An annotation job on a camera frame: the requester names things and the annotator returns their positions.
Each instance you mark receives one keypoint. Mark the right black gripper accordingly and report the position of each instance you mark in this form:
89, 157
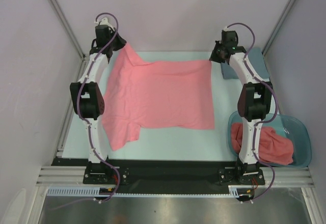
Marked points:
215, 53

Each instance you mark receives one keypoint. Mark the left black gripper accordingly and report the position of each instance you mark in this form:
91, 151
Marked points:
121, 43

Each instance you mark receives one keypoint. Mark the pink t-shirt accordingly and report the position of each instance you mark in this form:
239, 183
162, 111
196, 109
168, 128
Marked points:
160, 94
273, 148

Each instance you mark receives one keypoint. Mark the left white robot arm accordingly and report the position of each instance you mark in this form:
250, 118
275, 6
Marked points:
88, 104

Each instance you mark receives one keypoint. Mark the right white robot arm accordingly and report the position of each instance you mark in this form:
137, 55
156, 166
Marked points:
253, 106

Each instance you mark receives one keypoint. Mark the folded blue-grey t-shirt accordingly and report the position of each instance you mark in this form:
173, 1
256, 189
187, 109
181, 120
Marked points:
257, 60

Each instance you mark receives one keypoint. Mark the teal plastic basin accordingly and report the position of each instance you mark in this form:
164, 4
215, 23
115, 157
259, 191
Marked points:
293, 129

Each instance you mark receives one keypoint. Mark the crumpled pink t-shirt in basin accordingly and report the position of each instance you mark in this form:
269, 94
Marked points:
273, 148

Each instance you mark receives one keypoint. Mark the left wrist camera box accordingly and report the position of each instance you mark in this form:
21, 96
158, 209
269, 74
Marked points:
104, 32

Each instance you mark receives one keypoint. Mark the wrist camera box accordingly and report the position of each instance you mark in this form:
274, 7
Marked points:
229, 38
104, 32

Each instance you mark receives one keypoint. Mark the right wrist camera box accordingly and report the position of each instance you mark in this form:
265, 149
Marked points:
229, 38

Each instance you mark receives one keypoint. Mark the right aluminium frame post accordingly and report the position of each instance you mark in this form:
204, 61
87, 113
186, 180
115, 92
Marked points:
285, 12

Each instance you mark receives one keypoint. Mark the aluminium frame post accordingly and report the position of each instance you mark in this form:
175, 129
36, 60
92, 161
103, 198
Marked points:
285, 12
66, 26

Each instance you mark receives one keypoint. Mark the left aluminium frame post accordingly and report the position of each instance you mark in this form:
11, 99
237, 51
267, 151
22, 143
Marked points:
66, 26

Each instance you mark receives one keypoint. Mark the white slotted cable duct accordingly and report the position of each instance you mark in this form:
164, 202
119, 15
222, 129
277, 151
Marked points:
105, 192

